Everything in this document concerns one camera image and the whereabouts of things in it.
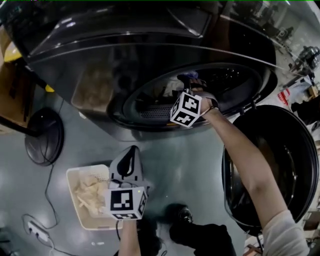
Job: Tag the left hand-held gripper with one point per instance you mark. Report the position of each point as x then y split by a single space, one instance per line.
121 202

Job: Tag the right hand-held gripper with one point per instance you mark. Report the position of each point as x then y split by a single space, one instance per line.
186 107

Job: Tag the lavender clothes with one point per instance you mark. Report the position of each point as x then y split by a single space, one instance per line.
191 74

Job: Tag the cream clothes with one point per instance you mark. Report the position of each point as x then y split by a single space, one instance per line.
87 192

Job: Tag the cream plastic laundry basket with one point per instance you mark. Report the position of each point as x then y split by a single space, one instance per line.
75 185

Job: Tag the black washing machine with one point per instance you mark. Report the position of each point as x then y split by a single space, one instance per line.
100 75

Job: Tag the person's right forearm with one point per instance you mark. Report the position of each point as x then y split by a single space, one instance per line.
245 162

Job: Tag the person's left forearm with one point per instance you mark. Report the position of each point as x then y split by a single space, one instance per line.
130 240

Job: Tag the person's right hand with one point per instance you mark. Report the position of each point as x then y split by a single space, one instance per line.
198 85

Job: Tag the person's right black shoe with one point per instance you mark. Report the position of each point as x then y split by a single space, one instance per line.
185 213

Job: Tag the person's right leg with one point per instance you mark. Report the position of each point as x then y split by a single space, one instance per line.
205 240

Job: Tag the white power strip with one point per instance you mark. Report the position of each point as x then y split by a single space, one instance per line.
37 230

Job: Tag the brown cardboard box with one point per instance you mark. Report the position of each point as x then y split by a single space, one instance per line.
10 100

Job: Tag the black bin with yellow lid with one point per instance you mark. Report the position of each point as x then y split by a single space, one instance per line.
12 56

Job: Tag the person's white shirt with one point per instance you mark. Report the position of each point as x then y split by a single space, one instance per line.
285 237

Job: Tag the black pedestal fan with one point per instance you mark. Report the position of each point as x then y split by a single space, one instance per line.
45 140

